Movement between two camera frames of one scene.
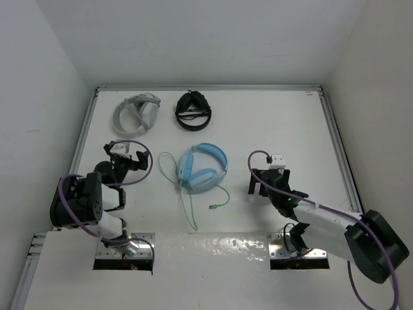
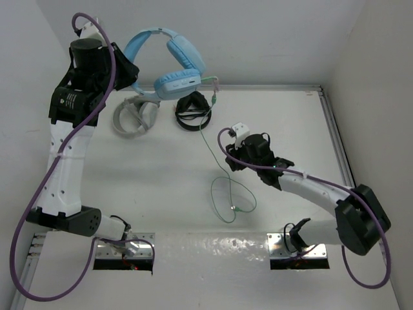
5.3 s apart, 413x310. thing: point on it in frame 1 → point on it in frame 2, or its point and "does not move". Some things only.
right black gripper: x=253 y=182 → x=232 y=151
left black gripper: x=134 y=165 → x=128 y=72
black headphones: x=192 y=111 does not move
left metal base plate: x=144 y=248 does not move
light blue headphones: x=204 y=181 → x=179 y=84
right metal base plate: x=280 y=247 does not move
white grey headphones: x=144 y=107 does not move
